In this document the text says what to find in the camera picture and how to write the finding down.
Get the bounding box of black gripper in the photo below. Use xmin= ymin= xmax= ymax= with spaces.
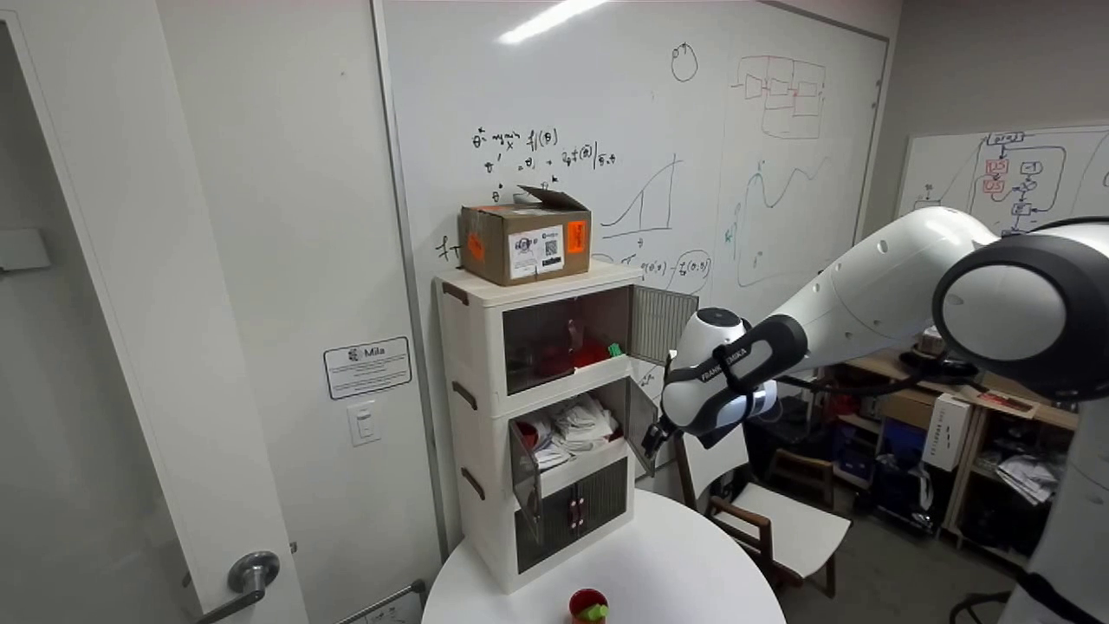
xmin=642 ymin=404 xmax=700 ymax=465

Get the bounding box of dark translucent cabinet door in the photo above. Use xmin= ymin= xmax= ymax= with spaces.
xmin=629 ymin=285 xmax=703 ymax=375
xmin=502 ymin=292 xmax=577 ymax=395
xmin=506 ymin=416 xmax=548 ymax=518
xmin=514 ymin=488 xmax=577 ymax=575
xmin=573 ymin=458 xmax=635 ymax=553
xmin=620 ymin=375 xmax=670 ymax=475

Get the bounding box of white item in cabinet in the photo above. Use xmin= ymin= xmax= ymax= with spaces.
xmin=551 ymin=390 xmax=625 ymax=454

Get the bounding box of red item in cabinet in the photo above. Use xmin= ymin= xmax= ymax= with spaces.
xmin=568 ymin=329 xmax=618 ymax=369

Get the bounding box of white three-tier cabinet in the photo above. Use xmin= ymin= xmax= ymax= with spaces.
xmin=428 ymin=256 xmax=703 ymax=595

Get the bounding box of white wooden chair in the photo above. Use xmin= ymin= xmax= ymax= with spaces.
xmin=675 ymin=423 xmax=852 ymax=599

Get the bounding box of red mug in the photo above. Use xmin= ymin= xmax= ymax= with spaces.
xmin=566 ymin=585 xmax=614 ymax=624

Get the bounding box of brown cardboard box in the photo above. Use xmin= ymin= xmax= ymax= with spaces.
xmin=452 ymin=183 xmax=597 ymax=287

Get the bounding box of white carton box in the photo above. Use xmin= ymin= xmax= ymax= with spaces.
xmin=920 ymin=390 xmax=972 ymax=475

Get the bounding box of wooden shelf desk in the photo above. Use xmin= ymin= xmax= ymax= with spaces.
xmin=806 ymin=339 xmax=1087 ymax=572

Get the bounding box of stack of papers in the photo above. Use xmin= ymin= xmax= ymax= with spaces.
xmin=995 ymin=450 xmax=1061 ymax=505

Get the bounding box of small framed whiteboard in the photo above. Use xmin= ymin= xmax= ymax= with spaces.
xmin=893 ymin=120 xmax=1109 ymax=234

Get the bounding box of white room door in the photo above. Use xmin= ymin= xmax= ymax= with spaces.
xmin=0 ymin=0 xmax=312 ymax=624

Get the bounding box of white light switch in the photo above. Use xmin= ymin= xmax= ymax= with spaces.
xmin=346 ymin=395 xmax=383 ymax=450

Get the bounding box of white wall sign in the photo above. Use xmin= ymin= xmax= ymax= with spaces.
xmin=320 ymin=331 xmax=416 ymax=404

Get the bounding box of large wall whiteboard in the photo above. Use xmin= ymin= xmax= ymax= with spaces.
xmin=367 ymin=0 xmax=893 ymax=513

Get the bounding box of silver door handle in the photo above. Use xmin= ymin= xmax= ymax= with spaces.
xmin=193 ymin=547 xmax=285 ymax=624

